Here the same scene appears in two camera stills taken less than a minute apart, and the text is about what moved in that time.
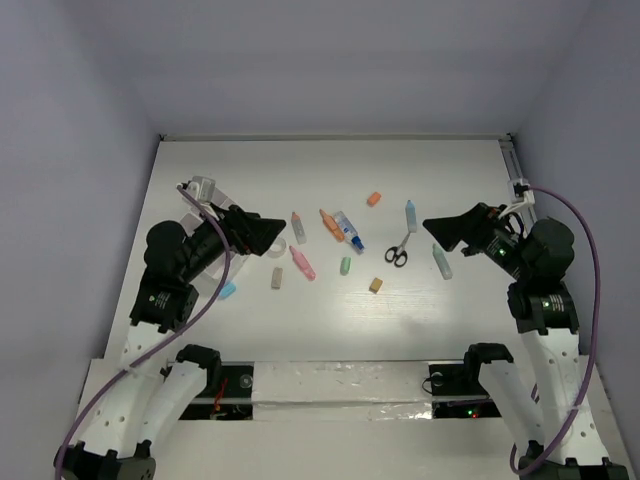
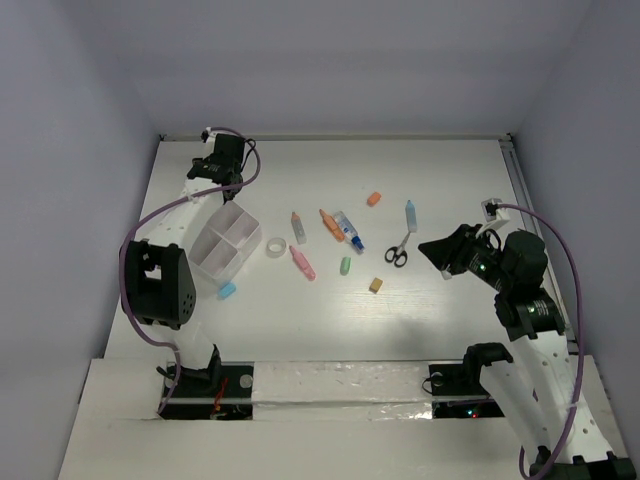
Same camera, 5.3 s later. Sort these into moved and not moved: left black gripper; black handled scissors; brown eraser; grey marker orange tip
Moved: left black gripper
Not moved: black handled scissors; brown eraser; grey marker orange tip
